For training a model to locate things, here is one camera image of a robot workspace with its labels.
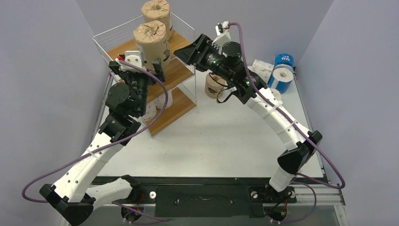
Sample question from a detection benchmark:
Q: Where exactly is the blue cartoon-face roll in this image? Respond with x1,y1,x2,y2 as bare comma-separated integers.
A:
274,53,294,73

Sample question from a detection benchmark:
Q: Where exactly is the blue white wrapped roll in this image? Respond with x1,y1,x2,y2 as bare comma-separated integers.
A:
267,66,294,93

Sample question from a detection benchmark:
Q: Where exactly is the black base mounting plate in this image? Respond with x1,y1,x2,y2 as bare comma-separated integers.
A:
93,176,329,219

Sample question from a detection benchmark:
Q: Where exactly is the blue toilet roll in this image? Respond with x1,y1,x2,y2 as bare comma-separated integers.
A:
270,88,282,101

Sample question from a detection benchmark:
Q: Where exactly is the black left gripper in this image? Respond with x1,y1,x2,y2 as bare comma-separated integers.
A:
111,57,164,116

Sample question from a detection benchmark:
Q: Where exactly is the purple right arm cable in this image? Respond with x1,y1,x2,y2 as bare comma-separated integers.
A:
227,22,346,225

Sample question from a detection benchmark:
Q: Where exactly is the white red-dotted toilet roll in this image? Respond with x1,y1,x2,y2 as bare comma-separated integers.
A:
140,103,157,121
154,92,173,109

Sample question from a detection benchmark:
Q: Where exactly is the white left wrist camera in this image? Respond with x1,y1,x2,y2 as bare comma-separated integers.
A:
115,50,145,72

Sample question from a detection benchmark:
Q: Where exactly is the brown roll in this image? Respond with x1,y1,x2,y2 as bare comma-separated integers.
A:
133,20,171,70
204,73,227,99
141,0,173,40

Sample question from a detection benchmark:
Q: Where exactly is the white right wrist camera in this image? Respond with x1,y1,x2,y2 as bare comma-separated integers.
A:
212,21,231,49

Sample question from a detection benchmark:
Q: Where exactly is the white wire wooden shelf rack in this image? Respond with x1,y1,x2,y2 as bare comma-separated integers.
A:
93,13,197,137

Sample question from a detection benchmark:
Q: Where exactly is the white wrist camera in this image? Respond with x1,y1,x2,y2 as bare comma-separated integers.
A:
212,21,231,49
115,50,145,72

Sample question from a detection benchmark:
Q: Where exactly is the white floral tissue pack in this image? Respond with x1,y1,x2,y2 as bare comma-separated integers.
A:
252,59,274,83

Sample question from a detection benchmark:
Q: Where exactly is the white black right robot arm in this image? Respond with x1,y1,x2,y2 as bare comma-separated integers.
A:
174,34,322,201

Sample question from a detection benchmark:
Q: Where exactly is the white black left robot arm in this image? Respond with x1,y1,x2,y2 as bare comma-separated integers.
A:
40,56,165,226

